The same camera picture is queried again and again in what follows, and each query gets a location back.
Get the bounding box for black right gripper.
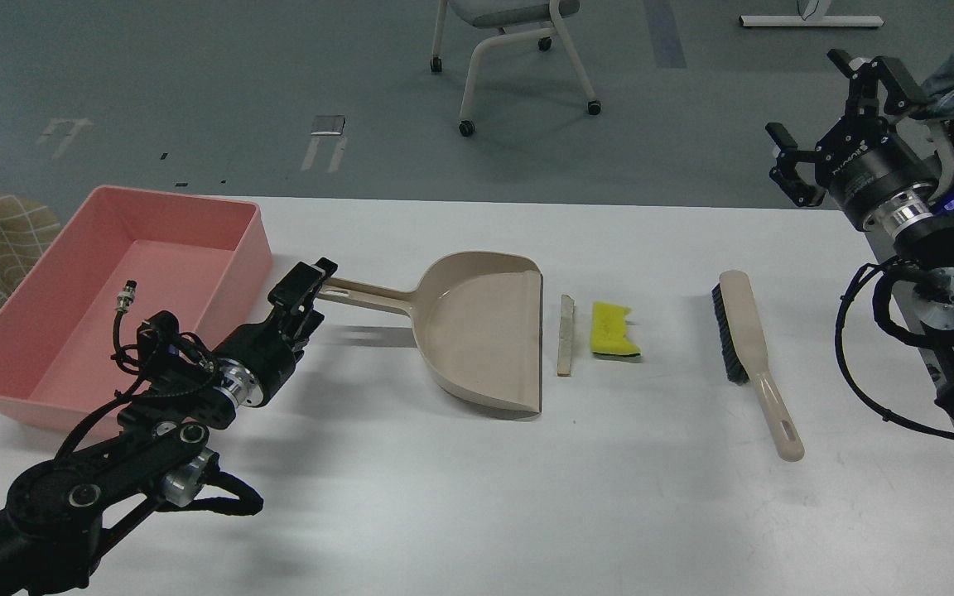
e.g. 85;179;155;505
765;49;937;233

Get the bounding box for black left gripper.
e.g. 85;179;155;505
216;261;337;408

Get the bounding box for beige plastic dustpan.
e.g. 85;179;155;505
319;252;544;416

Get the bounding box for beige hand brush black bristles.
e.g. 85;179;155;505
711;269;806;463

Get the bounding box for bread slice piece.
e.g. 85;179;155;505
556;294;576;377

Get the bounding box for yellow sponge piece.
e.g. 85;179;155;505
588;301;641;358

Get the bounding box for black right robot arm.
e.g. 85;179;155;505
765;49;954;440

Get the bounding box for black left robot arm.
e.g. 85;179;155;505
0;259;338;595

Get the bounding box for pink plastic bin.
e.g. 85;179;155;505
0;186;272;431

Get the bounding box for white desk base bar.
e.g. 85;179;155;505
738;15;884;29

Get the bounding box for metal floor plate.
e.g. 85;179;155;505
310;114;347;137

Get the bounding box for white office chair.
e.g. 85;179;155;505
431;0;602;137

